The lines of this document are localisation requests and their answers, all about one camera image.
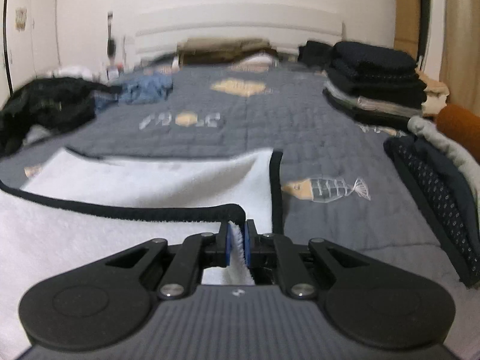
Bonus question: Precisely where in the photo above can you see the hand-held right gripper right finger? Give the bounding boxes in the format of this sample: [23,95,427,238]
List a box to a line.
[244,219,370,301]

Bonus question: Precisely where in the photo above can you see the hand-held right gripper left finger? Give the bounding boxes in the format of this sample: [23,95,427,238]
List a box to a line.
[105,220,230,301]

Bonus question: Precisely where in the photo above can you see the white blanket with black trim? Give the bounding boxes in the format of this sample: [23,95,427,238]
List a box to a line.
[0,146,284,360]

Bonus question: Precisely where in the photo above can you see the folded khaki clothes stack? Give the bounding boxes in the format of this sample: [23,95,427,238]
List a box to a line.
[176,37,278,66]

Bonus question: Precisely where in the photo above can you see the small black clothes heap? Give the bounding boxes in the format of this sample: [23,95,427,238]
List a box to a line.
[298,40,338,66]

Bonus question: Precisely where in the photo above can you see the stack of dark folded clothes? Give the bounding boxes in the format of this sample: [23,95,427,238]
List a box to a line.
[322,41,428,130]

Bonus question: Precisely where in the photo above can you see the beige folded clothes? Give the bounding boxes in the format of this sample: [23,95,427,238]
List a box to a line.
[416,68,451,118]

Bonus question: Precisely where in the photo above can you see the grey quilted bedspread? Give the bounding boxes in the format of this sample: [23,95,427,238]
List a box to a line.
[0,58,480,346]

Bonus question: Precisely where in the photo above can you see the blue denim shirt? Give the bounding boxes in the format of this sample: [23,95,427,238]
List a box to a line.
[94,73,175,106]

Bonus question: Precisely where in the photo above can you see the white pillow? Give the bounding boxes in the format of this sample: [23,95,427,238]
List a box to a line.
[240,54,280,66]

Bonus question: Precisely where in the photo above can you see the navy dotted folded garment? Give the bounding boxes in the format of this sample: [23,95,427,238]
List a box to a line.
[383,135,480,291]

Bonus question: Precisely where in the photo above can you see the light grey folded garment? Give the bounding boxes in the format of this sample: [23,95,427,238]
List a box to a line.
[407,115,480,199]

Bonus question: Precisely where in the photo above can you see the white headboard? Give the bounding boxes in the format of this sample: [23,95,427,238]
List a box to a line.
[134,4,345,59]

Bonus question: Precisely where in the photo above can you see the black garment heap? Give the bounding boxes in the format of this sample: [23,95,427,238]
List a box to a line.
[0,77,124,156]

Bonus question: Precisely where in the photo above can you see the orange cushion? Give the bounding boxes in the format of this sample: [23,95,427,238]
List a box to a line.
[435,103,480,147]

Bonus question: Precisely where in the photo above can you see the white wardrobe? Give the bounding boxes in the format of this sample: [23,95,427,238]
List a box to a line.
[0,0,62,96]

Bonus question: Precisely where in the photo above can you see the brown wooden cabinet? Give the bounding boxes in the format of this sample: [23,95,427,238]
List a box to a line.
[394,0,434,72]

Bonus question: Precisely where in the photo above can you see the beige curtain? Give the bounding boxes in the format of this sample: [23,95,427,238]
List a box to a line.
[439,0,480,107]

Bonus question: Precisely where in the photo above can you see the mouse sticker with pink bow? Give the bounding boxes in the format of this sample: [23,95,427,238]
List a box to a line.
[14,7,29,31]

